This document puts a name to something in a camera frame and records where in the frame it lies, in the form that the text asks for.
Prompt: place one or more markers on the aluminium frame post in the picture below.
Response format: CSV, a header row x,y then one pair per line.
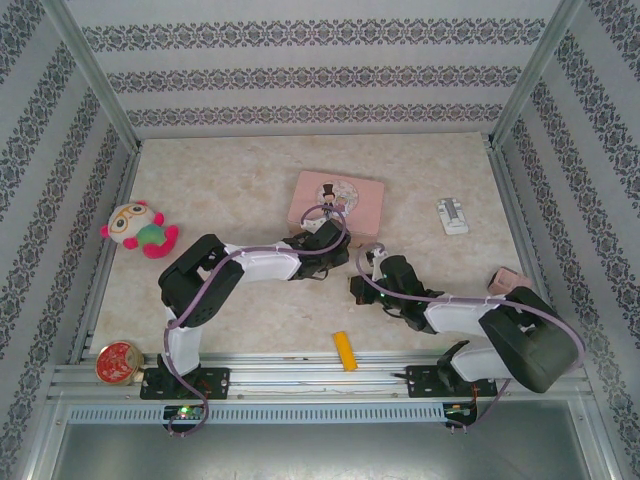
x,y
535,75
96,75

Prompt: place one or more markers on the round red and gold tin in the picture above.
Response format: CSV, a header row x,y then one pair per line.
x,y
117,365

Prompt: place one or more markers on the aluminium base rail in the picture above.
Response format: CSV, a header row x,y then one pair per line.
x,y
300,382

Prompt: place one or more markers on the plush toy with glasses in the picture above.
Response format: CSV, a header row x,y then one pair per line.
x,y
132,225

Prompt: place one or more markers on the pink cartoon tin box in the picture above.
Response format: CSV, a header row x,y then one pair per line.
x,y
365,200

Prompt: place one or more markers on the grey metal panel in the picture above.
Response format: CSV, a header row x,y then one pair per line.
x,y
320,455

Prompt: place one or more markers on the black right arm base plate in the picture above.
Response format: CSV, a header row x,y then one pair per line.
x,y
420,382

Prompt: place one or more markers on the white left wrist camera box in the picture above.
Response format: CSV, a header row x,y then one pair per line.
x,y
314,226

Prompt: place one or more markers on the yellow rectangular block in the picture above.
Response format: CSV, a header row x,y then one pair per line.
x,y
346,352

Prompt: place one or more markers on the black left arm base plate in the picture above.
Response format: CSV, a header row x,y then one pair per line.
x,y
215,382

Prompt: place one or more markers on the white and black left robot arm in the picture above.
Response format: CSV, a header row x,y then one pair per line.
x,y
220,290

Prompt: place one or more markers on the aluminium side rail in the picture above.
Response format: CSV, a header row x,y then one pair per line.
x,y
504,175
127,175

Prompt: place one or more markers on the small pink plastic device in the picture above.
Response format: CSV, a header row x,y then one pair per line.
x,y
506,281

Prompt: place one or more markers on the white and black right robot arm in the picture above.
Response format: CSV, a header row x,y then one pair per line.
x,y
540,350

